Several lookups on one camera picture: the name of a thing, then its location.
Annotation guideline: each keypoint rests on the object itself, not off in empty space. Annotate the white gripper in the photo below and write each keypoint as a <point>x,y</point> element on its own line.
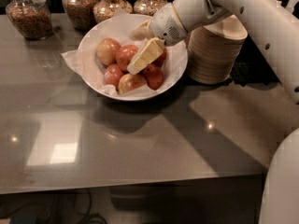
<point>165,24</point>

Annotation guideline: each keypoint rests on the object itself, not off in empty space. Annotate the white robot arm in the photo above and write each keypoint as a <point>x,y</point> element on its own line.
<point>275,32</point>

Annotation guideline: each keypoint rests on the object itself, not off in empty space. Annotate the red apple centre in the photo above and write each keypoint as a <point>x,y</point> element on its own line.
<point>124,56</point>

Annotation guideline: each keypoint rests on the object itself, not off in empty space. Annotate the dark red apple front right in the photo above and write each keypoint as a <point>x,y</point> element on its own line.
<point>153,75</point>

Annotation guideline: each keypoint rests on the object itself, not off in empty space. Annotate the white bowl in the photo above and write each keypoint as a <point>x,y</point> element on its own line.
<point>93,47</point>

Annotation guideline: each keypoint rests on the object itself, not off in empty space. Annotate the yellow-red apple back left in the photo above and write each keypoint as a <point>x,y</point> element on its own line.
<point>106,51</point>

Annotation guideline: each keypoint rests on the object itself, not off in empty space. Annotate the yellow-red apple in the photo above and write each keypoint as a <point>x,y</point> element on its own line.
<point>106,51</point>
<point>130,82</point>

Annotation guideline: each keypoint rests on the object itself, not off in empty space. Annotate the yellow-red apple front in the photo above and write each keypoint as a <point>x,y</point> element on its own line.
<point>130,82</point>

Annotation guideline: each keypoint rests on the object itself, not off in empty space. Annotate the red apple with sticker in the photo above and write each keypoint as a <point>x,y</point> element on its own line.
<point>113,75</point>

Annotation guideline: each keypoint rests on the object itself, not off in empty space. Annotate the glass jar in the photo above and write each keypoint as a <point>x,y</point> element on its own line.
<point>148,7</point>
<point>80,13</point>
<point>31,18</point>
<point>106,9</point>

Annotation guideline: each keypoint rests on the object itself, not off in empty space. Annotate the front stack of paper bowls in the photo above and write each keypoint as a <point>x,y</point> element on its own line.
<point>212,50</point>

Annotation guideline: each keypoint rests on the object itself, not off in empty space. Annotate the black cutlery holder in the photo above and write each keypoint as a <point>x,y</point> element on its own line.
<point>251,67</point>

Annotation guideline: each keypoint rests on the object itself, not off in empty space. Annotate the glass jar far left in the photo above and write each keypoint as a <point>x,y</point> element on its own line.
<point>31,18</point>

